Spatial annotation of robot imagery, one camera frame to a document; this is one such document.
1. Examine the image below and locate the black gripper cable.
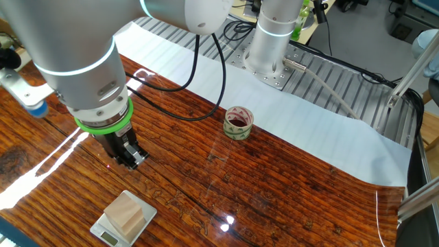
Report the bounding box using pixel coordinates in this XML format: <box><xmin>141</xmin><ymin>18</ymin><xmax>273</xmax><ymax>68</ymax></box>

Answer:
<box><xmin>125</xmin><ymin>32</ymin><xmax>228</xmax><ymax>121</ymax></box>

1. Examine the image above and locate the wooden stool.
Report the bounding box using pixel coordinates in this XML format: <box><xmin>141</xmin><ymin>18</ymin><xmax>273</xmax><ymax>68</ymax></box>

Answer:
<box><xmin>420</xmin><ymin>89</ymin><xmax>439</xmax><ymax>152</ymax></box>

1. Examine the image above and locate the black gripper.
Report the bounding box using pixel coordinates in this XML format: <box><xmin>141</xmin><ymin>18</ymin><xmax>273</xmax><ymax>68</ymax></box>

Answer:
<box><xmin>91</xmin><ymin>121</ymin><xmax>150</xmax><ymax>172</ymax></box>

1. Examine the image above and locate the aluminium frame profile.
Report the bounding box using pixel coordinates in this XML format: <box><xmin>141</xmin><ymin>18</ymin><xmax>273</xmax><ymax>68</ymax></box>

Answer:
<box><xmin>397</xmin><ymin>176</ymin><xmax>439</xmax><ymax>222</ymax></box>
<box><xmin>386</xmin><ymin>34</ymin><xmax>439</xmax><ymax>109</ymax></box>

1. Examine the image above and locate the person in light blue clothing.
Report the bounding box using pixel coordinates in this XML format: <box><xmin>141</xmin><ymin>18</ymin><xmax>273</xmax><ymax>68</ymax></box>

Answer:
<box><xmin>411</xmin><ymin>29</ymin><xmax>439</xmax><ymax>107</ymax></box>

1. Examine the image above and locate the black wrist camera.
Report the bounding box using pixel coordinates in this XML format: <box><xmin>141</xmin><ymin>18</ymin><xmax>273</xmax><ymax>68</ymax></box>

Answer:
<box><xmin>0</xmin><ymin>47</ymin><xmax>22</xmax><ymax>71</ymax></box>

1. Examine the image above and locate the light wooden block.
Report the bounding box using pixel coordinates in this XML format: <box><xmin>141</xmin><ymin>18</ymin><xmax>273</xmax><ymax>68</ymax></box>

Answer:
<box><xmin>103</xmin><ymin>191</ymin><xmax>147</xmax><ymax>244</ymax></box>

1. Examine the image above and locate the beige robot base cable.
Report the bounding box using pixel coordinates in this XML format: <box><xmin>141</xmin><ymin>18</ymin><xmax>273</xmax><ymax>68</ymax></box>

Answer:
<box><xmin>283</xmin><ymin>57</ymin><xmax>361</xmax><ymax>121</ymax></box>

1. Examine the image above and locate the patterned tape roll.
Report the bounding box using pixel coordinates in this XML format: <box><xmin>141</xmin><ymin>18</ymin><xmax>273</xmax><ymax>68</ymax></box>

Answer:
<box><xmin>223</xmin><ymin>106</ymin><xmax>255</xmax><ymax>141</ymax></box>

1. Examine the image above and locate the green plastic bottle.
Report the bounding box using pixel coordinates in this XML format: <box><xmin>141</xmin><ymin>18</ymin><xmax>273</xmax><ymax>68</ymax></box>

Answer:
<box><xmin>290</xmin><ymin>0</ymin><xmax>311</xmax><ymax>41</ymax></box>

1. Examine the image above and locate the black stand with cable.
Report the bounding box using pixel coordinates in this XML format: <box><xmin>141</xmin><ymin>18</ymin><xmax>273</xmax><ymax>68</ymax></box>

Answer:
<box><xmin>311</xmin><ymin>0</ymin><xmax>333</xmax><ymax>56</ymax></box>

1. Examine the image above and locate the black cable bundle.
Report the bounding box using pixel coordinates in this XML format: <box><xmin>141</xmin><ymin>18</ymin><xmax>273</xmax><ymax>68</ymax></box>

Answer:
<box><xmin>289</xmin><ymin>39</ymin><xmax>425</xmax><ymax>138</ymax></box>

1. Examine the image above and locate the white paper sheet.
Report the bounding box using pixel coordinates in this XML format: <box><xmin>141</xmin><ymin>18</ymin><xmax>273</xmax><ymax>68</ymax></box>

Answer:
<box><xmin>115</xmin><ymin>22</ymin><xmax>412</xmax><ymax>188</ymax></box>

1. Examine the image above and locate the green wrist adapter ring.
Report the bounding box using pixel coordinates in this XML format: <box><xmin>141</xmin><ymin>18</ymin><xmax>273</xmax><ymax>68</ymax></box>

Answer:
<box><xmin>73</xmin><ymin>97</ymin><xmax>134</xmax><ymax>135</ymax></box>

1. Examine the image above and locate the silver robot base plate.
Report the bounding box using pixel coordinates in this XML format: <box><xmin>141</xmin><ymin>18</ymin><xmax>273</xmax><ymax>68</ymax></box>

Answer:
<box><xmin>233</xmin><ymin>43</ymin><xmax>299</xmax><ymax>91</ymax></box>

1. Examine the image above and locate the blue foam mat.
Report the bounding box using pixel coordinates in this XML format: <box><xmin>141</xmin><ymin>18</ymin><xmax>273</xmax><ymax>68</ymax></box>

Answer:
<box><xmin>0</xmin><ymin>215</ymin><xmax>40</xmax><ymax>247</ymax></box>

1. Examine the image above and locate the silver camera bracket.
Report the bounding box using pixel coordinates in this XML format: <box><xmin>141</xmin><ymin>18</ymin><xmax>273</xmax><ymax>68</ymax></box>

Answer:
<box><xmin>0</xmin><ymin>67</ymin><xmax>56</xmax><ymax>119</ymax></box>

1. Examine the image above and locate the wood grain vinyl mat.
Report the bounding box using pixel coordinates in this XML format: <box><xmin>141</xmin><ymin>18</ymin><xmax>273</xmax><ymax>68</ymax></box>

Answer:
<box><xmin>0</xmin><ymin>54</ymin><xmax>406</xmax><ymax>247</ymax></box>

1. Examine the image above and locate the light wooden table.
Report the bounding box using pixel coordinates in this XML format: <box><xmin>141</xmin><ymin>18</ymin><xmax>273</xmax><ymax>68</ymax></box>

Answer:
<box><xmin>229</xmin><ymin>0</ymin><xmax>337</xmax><ymax>45</ymax></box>

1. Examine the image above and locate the silver digital pocket scale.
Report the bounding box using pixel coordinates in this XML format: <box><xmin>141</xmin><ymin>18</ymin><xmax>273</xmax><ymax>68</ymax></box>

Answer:
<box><xmin>89</xmin><ymin>189</ymin><xmax>158</xmax><ymax>247</ymax></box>

